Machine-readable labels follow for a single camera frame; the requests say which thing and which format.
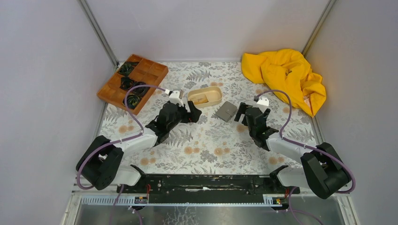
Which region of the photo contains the beige oval plastic tray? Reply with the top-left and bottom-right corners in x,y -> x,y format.
187,86 -> 222,108

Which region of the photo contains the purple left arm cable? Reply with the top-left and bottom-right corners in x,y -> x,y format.
76,84 -> 171,191

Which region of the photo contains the yellow crumpled cloth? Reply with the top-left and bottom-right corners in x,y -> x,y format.
241,49 -> 327,117

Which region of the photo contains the floral patterned table mat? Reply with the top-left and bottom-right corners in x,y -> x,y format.
88,61 -> 326,175

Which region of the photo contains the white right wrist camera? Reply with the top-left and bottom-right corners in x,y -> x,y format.
254,96 -> 269,110

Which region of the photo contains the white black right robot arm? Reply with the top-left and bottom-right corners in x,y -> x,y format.
234,103 -> 355,199

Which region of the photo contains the dark rolled ribbon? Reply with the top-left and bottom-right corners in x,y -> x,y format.
120,76 -> 135,90
117,61 -> 139,76
122,93 -> 142,110
132,82 -> 150,98

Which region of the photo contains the orange compartment organizer tray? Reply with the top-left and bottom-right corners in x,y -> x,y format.
97,54 -> 168,115

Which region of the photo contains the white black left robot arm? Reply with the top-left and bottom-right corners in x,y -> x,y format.
76,101 -> 202,190

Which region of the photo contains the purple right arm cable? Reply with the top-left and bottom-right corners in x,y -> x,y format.
255,90 -> 356,195

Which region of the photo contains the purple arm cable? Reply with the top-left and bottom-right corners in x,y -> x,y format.
76,84 -> 171,191
255,90 -> 356,195

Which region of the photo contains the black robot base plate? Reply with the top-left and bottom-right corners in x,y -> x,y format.
118,174 -> 300,204

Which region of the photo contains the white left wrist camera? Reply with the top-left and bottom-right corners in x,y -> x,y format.
168,90 -> 184,106

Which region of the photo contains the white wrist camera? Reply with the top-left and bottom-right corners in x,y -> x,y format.
254,96 -> 269,110
168,90 -> 184,106

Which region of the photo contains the grey card holder wallet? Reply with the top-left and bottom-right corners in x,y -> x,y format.
215,101 -> 237,122

